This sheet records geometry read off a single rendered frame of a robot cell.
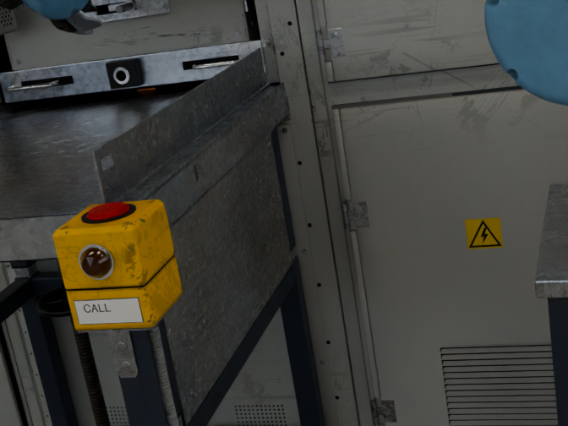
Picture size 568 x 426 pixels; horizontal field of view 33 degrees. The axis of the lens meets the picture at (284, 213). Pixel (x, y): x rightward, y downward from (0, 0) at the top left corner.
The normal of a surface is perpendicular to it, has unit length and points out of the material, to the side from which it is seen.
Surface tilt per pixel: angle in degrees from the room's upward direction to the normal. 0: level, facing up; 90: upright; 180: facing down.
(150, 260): 90
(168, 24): 90
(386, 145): 90
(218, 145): 90
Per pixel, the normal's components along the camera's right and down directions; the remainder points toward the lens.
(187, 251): 0.96, -0.07
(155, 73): -0.25, 0.32
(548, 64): -0.57, 0.42
